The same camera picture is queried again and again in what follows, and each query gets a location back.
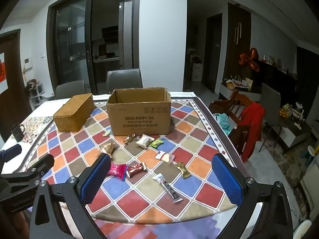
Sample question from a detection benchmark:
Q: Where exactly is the beige snack packet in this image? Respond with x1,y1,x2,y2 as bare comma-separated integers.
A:
100,143,116,156

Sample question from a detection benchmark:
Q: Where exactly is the dark wooden door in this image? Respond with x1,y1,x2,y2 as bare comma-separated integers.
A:
0,28,33,142

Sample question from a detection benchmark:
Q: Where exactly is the teal cloth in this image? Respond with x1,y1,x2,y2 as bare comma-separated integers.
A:
213,113,233,135

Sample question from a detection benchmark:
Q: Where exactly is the silver refrigerator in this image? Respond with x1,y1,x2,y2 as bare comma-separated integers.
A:
118,0,133,70

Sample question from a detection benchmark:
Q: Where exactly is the wooden chair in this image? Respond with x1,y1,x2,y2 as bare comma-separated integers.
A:
209,89,265,155

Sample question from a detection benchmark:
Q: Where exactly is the tall wooden cabinet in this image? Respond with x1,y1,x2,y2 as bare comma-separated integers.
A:
227,2,252,90

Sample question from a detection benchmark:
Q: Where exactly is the white low cabinet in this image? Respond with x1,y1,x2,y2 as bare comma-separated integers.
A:
219,80,262,100

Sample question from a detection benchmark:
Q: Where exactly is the white cat figurine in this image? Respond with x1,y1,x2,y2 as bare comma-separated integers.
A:
293,102,304,120

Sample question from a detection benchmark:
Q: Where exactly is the floral patterned placemat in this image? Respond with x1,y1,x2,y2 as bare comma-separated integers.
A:
11,116,54,143

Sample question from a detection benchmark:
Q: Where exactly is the pink snack packet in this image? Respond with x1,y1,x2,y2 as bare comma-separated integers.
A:
108,163,128,180

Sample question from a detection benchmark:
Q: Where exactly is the red foil balloon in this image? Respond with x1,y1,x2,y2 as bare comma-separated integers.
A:
239,47,261,72

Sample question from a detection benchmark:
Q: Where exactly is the red brown wrapped candy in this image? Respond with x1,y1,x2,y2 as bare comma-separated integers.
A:
126,162,147,178

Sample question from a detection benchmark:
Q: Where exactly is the glass sliding door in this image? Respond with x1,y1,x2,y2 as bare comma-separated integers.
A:
47,0,94,97

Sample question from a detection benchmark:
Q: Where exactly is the black mug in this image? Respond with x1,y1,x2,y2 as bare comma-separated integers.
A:
10,124,25,141

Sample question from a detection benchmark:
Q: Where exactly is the white bag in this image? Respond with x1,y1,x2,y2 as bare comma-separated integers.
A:
191,62,203,82

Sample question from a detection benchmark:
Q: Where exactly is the red garment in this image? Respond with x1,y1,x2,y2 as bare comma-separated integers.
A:
240,102,266,163

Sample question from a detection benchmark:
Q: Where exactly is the dark interior door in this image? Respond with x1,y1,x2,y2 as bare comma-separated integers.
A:
202,14,222,94

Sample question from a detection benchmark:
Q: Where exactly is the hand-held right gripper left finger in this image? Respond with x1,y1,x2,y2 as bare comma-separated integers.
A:
29,153,112,239

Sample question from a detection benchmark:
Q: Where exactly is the grey dining chair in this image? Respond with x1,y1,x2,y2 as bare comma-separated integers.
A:
106,68,143,95
259,83,282,130
55,80,87,100

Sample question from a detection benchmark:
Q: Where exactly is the woven wicker basket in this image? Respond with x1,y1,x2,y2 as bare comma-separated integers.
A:
53,93,96,132

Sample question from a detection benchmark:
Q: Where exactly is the black range hood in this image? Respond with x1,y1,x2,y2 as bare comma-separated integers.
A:
102,26,119,43

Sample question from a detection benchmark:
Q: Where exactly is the dark coffee table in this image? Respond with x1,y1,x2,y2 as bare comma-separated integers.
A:
274,115,312,147

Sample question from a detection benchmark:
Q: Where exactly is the black white stick packet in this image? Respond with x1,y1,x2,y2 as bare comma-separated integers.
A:
153,174,183,203

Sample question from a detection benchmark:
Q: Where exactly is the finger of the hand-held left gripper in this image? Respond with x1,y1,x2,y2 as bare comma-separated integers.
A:
15,154,55,180
0,144,22,166

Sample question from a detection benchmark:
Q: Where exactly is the white red snack packet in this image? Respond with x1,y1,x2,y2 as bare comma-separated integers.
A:
155,151,175,164

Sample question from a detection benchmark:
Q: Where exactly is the colourful checked tablecloth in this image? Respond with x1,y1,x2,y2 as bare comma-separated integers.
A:
20,97,252,226

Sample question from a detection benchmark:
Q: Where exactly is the gold snack packet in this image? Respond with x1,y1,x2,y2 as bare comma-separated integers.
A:
175,162,191,179

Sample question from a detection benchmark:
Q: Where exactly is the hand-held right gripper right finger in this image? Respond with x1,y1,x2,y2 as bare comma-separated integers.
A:
211,153,294,239

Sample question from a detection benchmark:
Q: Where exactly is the brown cardboard box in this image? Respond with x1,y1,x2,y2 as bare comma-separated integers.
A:
107,88,172,136

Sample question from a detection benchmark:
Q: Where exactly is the white shelf with toys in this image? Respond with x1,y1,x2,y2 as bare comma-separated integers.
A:
25,79,54,110

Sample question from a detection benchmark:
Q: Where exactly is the dark sideboard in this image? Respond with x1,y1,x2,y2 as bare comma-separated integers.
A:
258,60,299,100

